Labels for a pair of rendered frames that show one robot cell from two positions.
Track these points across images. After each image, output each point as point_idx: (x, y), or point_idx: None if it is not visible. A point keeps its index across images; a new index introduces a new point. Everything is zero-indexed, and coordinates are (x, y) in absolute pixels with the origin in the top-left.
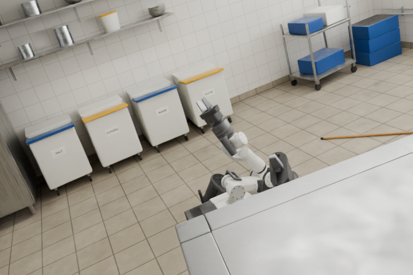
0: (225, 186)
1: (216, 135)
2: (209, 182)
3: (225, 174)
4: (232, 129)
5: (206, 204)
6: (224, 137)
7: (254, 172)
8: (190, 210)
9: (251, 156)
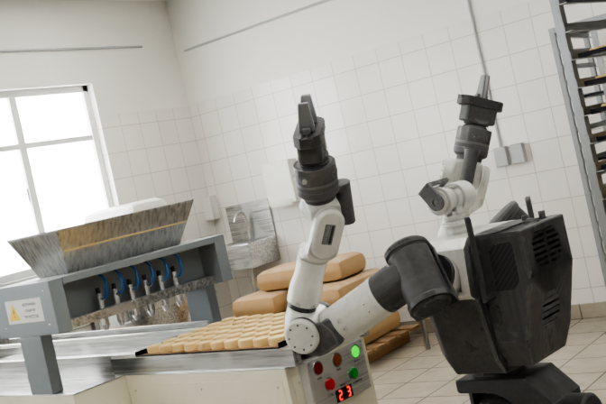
0: (455, 197)
1: (335, 181)
2: (420, 245)
3: (433, 189)
4: None
5: (484, 233)
6: (343, 179)
7: (317, 305)
8: (511, 231)
9: None
